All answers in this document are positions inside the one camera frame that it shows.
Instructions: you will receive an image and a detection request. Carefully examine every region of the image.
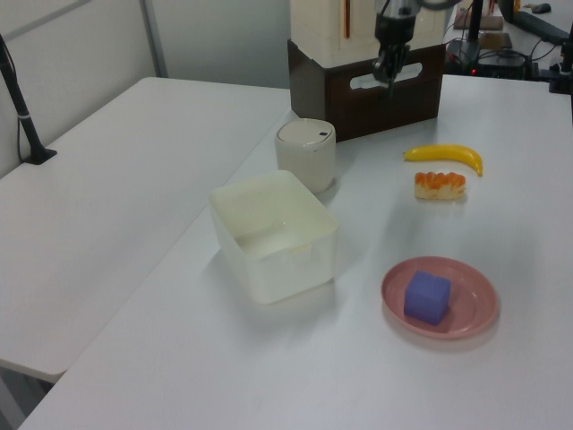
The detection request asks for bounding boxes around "black Franka gripper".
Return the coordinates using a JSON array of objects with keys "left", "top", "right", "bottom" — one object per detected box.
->
[{"left": 371, "top": 0, "right": 420, "bottom": 100}]

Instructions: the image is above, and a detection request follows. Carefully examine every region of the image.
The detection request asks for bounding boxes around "brown drawer with white handle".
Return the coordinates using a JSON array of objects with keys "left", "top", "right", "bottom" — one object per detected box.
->
[{"left": 322, "top": 43, "right": 448, "bottom": 112}]

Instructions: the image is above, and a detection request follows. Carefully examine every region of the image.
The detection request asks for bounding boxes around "brown drawer cabinet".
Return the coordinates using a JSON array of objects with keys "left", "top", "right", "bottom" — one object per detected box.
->
[{"left": 286, "top": 39, "right": 448, "bottom": 144}]

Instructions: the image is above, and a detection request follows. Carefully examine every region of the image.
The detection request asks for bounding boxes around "cream plastic storage unit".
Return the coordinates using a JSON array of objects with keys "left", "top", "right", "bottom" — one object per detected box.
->
[{"left": 289, "top": 0, "right": 448, "bottom": 69}]

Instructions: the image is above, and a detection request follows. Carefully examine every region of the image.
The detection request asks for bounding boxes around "black stand with base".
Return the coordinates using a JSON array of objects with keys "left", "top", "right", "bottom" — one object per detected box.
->
[{"left": 446, "top": 0, "right": 485, "bottom": 64}]

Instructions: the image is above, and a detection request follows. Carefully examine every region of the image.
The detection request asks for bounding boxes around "yellow toy banana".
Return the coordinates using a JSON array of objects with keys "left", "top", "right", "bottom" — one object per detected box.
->
[{"left": 402, "top": 142, "right": 485, "bottom": 177}]

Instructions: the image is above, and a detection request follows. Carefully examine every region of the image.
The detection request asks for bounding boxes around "black electronics box red light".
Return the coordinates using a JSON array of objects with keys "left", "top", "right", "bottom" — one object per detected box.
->
[{"left": 470, "top": 49, "right": 530, "bottom": 78}]

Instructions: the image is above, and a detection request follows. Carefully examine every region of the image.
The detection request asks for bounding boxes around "brown cardboard box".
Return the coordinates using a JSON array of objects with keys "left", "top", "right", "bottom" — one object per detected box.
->
[{"left": 479, "top": 30, "right": 512, "bottom": 51}]

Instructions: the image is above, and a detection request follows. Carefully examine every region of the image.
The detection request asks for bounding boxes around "small beige lidded trash can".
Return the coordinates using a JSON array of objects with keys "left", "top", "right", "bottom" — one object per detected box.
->
[{"left": 274, "top": 117, "right": 338, "bottom": 195}]

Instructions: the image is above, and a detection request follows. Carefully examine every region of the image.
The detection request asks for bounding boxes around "orange topped toy cake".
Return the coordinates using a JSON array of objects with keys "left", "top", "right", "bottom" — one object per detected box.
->
[{"left": 413, "top": 170, "right": 468, "bottom": 202}]

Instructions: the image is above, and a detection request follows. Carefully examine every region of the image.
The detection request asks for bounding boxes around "white rectangular plastic bin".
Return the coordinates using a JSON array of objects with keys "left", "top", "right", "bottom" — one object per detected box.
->
[{"left": 208, "top": 169, "right": 339, "bottom": 306}]

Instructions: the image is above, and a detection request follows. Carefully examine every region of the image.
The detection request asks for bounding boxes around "purple cube block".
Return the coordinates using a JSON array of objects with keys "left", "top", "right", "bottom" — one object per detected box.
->
[{"left": 403, "top": 269, "right": 451, "bottom": 326}]

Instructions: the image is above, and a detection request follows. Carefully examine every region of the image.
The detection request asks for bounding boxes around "pink plastic plate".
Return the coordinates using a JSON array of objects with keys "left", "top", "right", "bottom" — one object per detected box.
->
[{"left": 380, "top": 255, "right": 500, "bottom": 340}]

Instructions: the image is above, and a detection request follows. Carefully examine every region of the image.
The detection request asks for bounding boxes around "black cable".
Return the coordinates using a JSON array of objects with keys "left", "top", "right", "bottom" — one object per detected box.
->
[{"left": 528, "top": 38, "right": 560, "bottom": 68}]

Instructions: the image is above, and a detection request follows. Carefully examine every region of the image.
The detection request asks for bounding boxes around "black clamp mount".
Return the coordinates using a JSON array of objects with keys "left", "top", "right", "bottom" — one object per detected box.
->
[{"left": 547, "top": 39, "right": 573, "bottom": 95}]

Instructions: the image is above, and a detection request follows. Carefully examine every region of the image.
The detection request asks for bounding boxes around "black camera pole with base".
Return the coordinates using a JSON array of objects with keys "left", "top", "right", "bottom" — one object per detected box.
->
[{"left": 0, "top": 32, "right": 58, "bottom": 167}]

